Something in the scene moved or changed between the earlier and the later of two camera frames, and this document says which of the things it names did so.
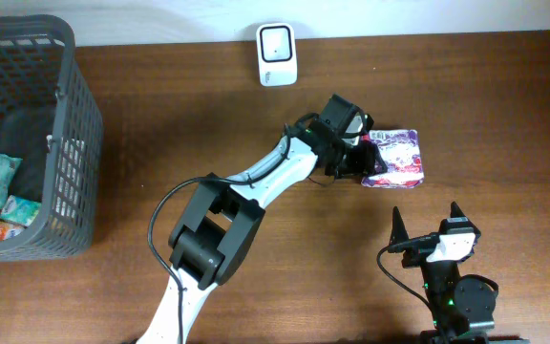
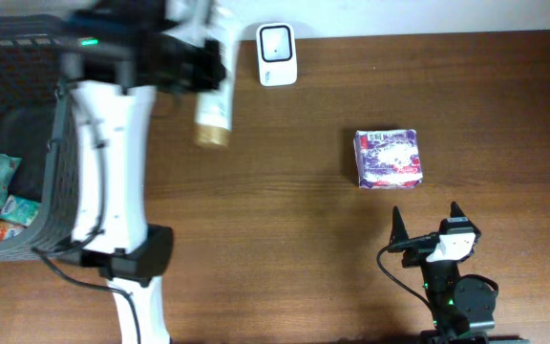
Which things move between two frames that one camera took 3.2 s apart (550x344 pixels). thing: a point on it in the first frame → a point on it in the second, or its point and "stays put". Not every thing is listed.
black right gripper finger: x=399 y=232 stays put
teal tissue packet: x=20 y=211 stays put
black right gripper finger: x=455 y=210 stays put
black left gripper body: x=352 y=155 → x=181 y=64
